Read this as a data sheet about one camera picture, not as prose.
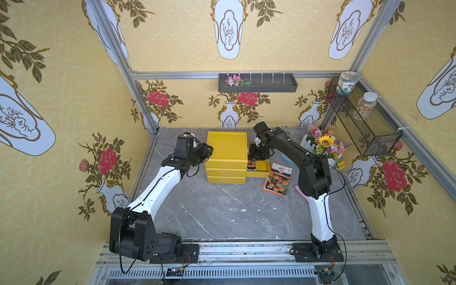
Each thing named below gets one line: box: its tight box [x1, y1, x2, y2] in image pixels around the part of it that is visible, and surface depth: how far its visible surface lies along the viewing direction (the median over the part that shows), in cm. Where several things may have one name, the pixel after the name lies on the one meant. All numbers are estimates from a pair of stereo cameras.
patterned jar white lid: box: [336, 71, 361, 96], surface depth 87 cm
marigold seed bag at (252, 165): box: [247, 158, 257, 171], surface depth 96 cm
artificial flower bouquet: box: [299, 124, 346, 171], surface depth 92 cm
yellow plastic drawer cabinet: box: [204, 131, 248, 185], surface depth 85 cm
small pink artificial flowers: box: [225, 74, 253, 87], surface depth 89 cm
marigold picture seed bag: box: [262, 162, 293, 198], surface depth 97 cm
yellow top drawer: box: [246, 158, 271, 179], surface depth 94 cm
